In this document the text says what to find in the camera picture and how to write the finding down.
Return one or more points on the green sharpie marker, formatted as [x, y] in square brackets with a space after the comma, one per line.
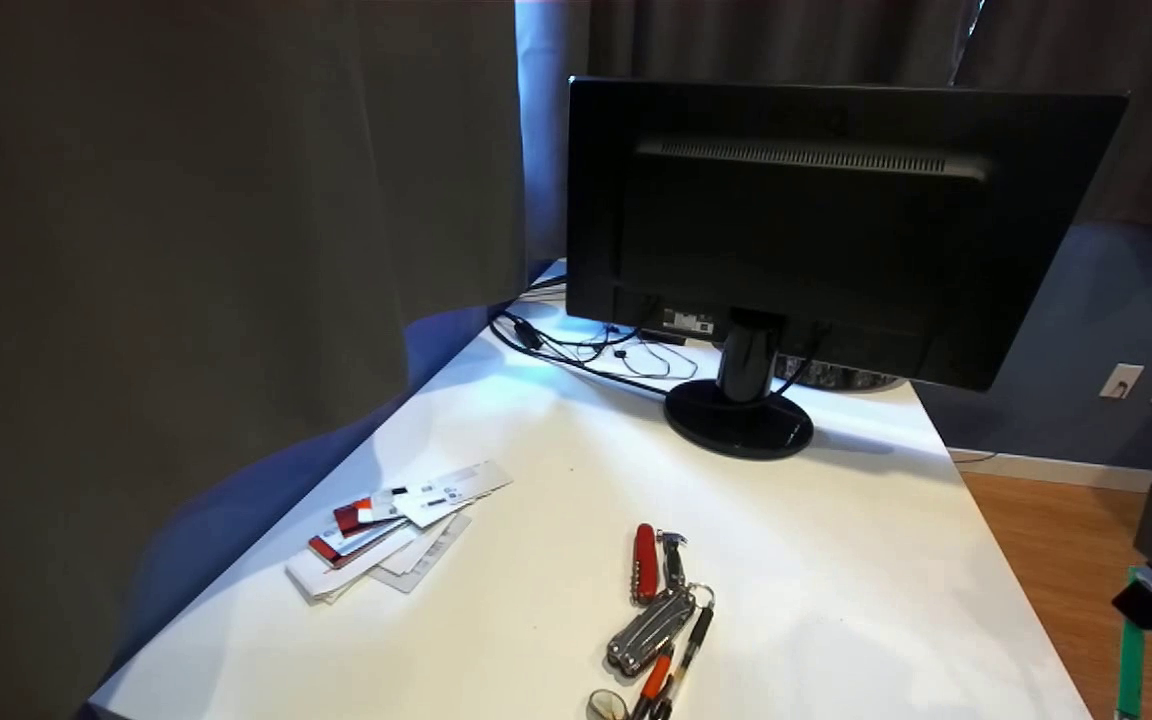
[1131, 673]

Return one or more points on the white baseboard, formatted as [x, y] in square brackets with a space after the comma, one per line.
[1068, 468]

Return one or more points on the dark object behind monitor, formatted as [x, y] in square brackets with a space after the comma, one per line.
[841, 376]

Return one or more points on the black monitor stand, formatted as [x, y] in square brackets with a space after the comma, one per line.
[738, 414]

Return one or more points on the black computer monitor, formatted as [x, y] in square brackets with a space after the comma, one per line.
[841, 227]

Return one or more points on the black slim key fob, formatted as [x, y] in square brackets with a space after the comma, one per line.
[698, 633]

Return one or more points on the silver key clip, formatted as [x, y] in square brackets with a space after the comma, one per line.
[675, 554]

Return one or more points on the red pocket knife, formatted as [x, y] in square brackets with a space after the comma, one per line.
[646, 557]

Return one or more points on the grey metal multitool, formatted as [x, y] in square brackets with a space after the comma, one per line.
[649, 633]

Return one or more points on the long white card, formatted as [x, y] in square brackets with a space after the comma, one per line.
[459, 488]

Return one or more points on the plain white card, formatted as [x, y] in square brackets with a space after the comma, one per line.
[423, 557]

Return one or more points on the white card with red patch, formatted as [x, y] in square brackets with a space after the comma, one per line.
[367, 515]

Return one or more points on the large grey curtain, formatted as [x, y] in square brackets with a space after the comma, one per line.
[203, 266]

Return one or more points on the white wall outlet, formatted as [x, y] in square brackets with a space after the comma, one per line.
[1122, 382]

